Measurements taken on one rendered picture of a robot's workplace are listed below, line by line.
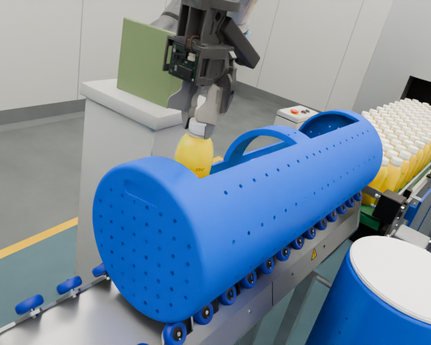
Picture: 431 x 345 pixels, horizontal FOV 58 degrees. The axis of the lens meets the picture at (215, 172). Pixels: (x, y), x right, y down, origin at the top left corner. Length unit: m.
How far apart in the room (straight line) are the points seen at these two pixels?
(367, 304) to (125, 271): 0.49
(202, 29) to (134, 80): 0.68
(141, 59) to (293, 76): 4.91
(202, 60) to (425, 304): 0.65
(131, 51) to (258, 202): 0.70
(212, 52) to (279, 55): 5.53
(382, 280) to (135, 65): 0.87
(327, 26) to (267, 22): 0.90
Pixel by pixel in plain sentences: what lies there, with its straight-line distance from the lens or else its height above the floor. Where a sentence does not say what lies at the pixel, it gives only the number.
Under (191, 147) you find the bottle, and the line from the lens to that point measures 0.65.
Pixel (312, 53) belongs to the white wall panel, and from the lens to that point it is 5.90.
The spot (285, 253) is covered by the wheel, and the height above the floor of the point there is 0.96.
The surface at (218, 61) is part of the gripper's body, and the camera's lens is 0.59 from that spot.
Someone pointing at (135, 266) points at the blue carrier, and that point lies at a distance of 0.72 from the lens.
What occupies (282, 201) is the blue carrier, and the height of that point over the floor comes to 1.17.
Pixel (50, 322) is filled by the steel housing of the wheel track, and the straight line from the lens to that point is 0.78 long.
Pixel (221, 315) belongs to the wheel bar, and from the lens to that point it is 0.83.
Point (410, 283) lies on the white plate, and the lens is 0.95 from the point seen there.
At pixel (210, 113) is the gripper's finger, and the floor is 1.33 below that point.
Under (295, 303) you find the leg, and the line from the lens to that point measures 1.61.
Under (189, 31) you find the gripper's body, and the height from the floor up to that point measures 1.44.
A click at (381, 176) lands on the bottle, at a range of 1.49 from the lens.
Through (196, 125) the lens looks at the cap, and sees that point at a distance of 0.64.
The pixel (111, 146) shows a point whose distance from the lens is 1.26.
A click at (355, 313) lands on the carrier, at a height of 0.96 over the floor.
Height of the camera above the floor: 1.51
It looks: 26 degrees down
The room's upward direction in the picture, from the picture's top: 13 degrees clockwise
